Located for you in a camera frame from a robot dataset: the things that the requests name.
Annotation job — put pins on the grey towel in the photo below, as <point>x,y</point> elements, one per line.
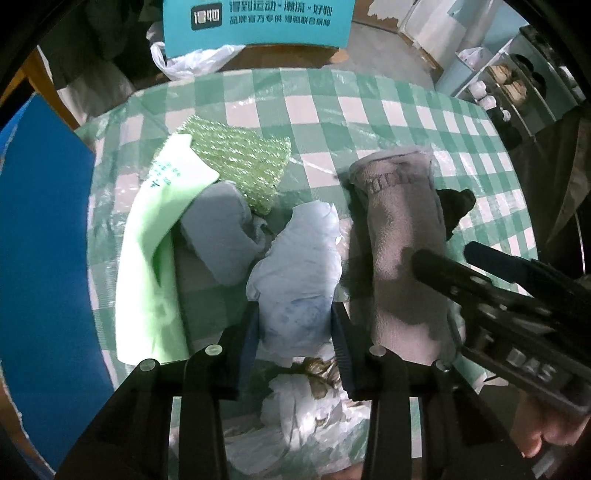
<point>404,215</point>

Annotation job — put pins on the light green cloth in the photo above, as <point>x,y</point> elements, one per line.
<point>147,317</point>

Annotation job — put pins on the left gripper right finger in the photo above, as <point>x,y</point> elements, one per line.
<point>461,437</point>

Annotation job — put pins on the teal shoe box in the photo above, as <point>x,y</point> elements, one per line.
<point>193,25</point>

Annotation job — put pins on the shoe rack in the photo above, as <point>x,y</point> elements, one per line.
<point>524,87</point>

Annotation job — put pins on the white plastic bag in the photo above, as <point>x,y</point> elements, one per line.
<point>194,64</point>

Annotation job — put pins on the blue-edged cardboard box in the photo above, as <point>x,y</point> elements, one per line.
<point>50,353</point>

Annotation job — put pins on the green checkered tablecloth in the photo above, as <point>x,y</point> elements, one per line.
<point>330,119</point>

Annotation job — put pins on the right hand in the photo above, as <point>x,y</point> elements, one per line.
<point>536,422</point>

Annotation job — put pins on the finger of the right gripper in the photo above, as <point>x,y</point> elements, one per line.
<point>508,267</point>
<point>450,278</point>

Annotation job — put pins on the green sparkly knit cloth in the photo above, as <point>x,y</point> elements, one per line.
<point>241,156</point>

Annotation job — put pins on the light blue cloth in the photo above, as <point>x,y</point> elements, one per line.
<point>294,284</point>

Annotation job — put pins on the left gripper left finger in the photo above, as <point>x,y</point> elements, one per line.
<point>129,436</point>

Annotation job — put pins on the grey sock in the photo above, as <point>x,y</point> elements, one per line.
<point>222,231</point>

